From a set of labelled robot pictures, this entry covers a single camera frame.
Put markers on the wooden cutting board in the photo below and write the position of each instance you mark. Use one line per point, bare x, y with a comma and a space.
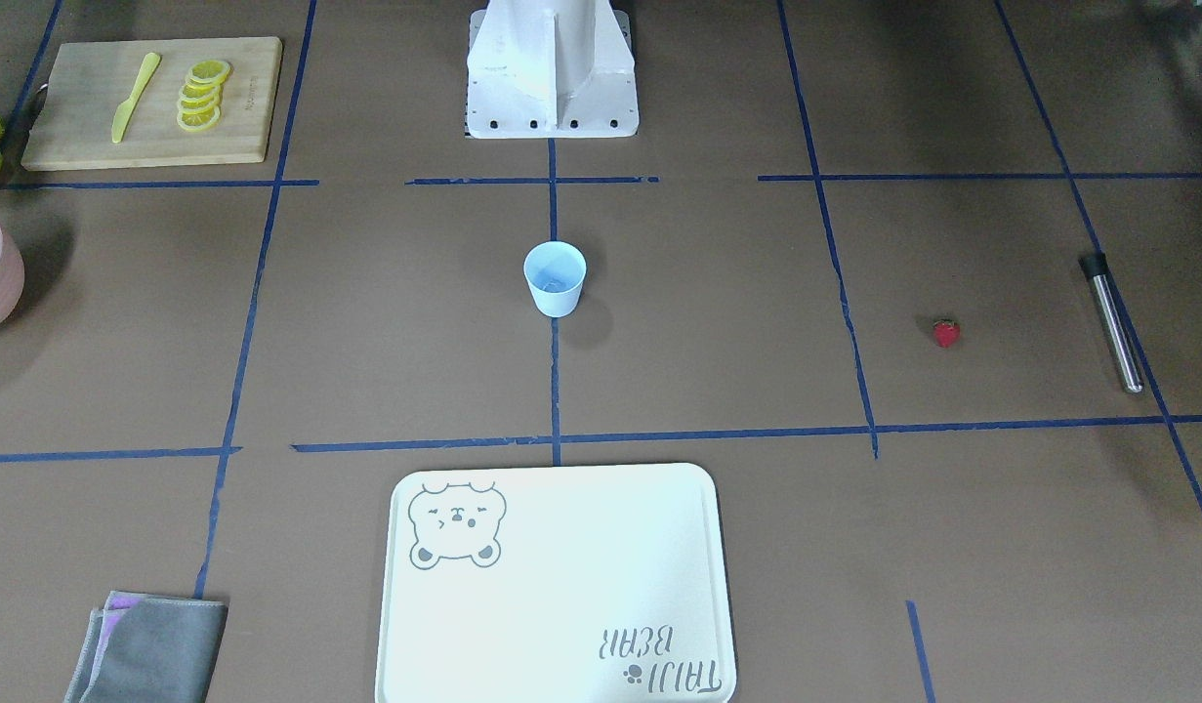
89, 80

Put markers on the purple folded cloth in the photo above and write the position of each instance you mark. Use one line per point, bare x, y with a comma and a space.
116, 605

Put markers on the yellow plastic knife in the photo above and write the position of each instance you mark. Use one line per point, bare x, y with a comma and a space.
125, 110

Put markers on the red strawberry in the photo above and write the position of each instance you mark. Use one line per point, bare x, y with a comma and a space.
946, 332

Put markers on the grey folded cloth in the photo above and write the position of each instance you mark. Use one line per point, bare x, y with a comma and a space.
163, 650

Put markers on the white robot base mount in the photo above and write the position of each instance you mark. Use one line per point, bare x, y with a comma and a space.
550, 70

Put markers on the lemon slice front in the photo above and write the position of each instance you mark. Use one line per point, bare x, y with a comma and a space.
199, 121

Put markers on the cream bear serving tray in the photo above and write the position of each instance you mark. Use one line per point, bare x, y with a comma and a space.
556, 584

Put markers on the light blue plastic cup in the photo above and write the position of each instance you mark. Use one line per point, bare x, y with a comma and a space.
555, 272

